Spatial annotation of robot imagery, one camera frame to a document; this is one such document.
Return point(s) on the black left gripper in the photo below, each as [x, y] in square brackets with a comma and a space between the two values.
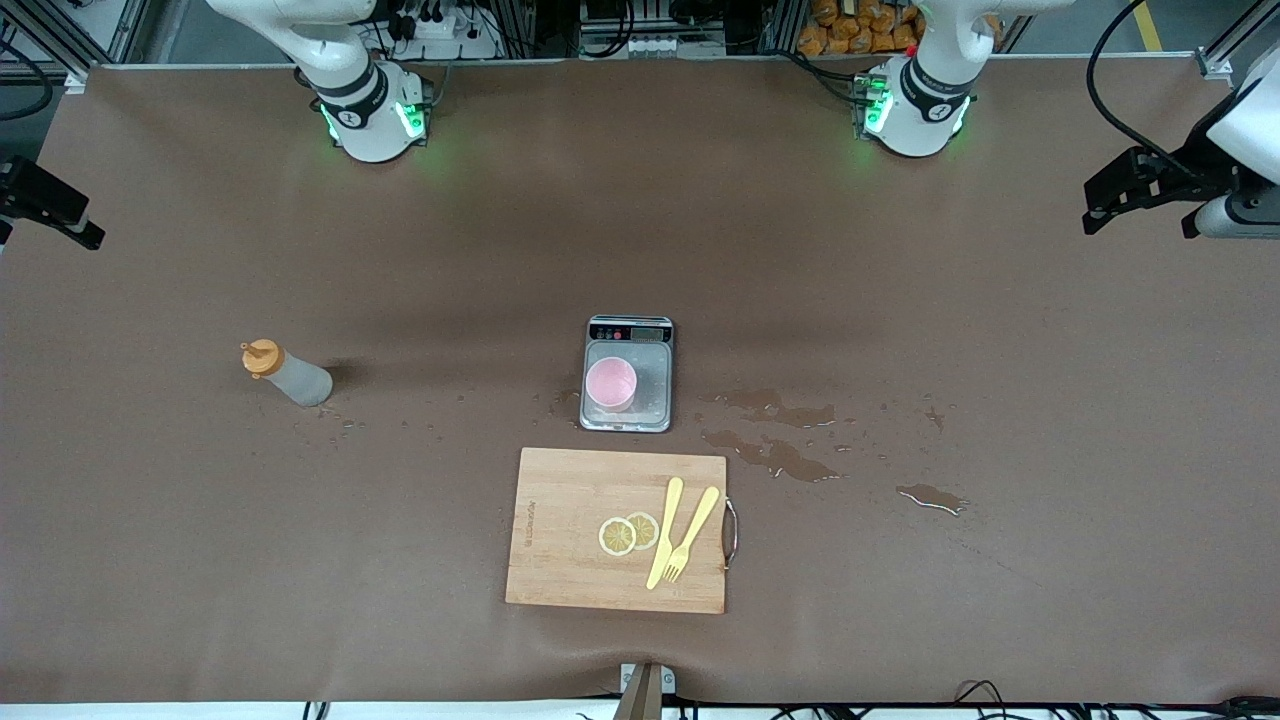
[1197, 164]

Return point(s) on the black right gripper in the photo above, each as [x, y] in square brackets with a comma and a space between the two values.
[28, 192]

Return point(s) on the clear orange-capped sauce bottle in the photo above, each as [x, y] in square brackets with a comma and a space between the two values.
[300, 385]

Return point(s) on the pink cup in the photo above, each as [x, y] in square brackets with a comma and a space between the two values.
[610, 382]

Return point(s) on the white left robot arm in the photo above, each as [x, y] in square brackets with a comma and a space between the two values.
[925, 100]

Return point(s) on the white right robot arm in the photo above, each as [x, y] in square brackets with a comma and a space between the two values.
[365, 110]

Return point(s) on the brown table cover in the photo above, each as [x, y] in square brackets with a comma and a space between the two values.
[900, 250]

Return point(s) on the orange snack bag pile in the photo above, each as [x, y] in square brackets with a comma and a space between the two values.
[850, 30]

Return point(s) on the small water puddle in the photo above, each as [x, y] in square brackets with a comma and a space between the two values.
[930, 496]

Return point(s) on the white power strip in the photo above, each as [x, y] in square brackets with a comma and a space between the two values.
[440, 30]

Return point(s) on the long white socket strip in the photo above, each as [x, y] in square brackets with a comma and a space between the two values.
[650, 45]

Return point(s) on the silver kitchen scale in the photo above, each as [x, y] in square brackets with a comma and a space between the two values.
[628, 329]

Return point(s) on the yellow plastic fork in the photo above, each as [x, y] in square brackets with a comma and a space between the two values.
[700, 515]

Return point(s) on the yellow plastic knife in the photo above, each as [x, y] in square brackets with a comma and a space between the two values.
[667, 525]

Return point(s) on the lemon slice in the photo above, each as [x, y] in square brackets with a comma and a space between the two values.
[615, 538]
[648, 528]

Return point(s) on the wooden cutting board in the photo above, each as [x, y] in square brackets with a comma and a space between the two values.
[570, 560]

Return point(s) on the aluminium frame rail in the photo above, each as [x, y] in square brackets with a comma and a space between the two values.
[1225, 50]

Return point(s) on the metal mounting bracket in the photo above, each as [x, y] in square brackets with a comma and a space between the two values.
[645, 695]

